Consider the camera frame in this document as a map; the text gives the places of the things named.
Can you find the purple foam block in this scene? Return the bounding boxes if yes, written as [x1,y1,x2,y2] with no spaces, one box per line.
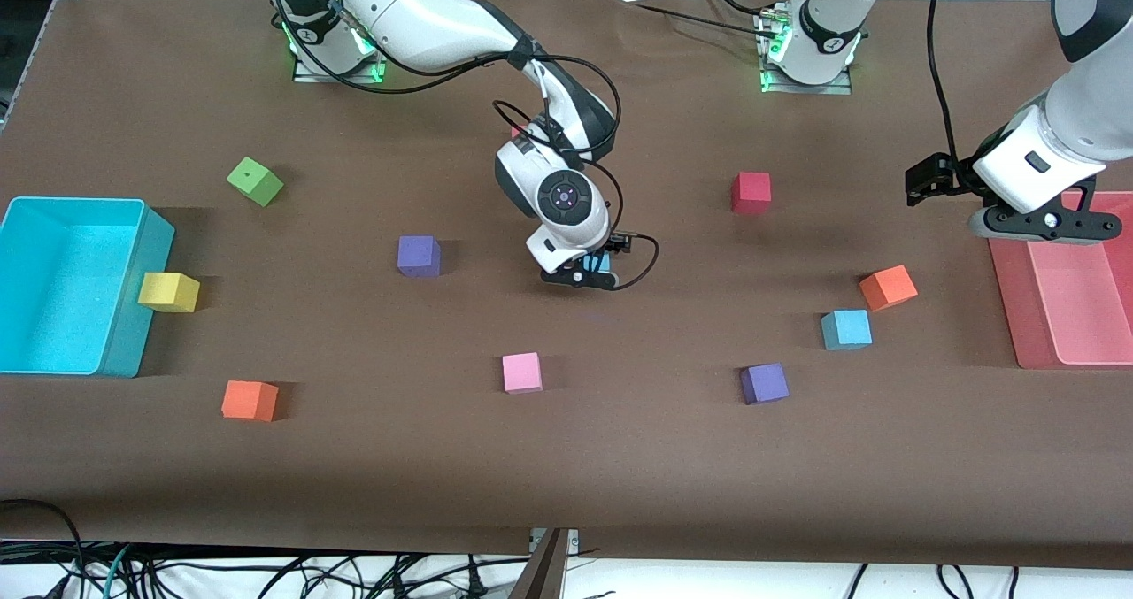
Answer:
[740,363,790,405]
[397,235,442,279]

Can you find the green foam block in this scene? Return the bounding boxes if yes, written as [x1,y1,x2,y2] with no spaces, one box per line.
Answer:
[226,157,286,208]

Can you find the orange foam block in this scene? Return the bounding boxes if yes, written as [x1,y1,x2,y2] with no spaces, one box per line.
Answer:
[859,265,919,312]
[221,380,280,423]

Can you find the black looped floor cable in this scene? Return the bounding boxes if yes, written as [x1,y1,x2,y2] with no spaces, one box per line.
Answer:
[0,499,87,599]

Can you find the brown table cloth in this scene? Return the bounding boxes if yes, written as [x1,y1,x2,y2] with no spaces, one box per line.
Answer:
[0,0,1133,572]

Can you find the dark metal bar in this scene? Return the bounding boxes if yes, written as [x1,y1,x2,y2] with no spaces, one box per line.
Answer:
[509,528,569,599]

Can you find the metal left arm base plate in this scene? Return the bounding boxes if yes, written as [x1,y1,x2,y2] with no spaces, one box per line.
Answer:
[761,68,854,96]

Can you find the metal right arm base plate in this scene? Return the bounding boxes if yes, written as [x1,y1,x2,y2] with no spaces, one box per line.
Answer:
[292,49,388,84]

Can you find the yellow foam block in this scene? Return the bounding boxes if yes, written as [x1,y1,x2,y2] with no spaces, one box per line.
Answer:
[137,272,201,314]

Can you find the silver metal bracket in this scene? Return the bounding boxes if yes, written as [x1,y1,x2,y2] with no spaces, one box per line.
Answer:
[528,528,581,554]

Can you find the cyan plastic bin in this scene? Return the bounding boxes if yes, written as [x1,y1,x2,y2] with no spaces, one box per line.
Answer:
[0,196,175,379]

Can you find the teal floor cable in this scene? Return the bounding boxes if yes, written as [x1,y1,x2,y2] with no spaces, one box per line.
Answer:
[99,543,135,599]

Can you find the pink plastic bin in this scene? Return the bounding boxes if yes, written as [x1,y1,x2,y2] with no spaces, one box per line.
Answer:
[985,190,1133,371]

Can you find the pink foam block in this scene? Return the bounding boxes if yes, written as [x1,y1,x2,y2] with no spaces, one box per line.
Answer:
[502,352,543,395]

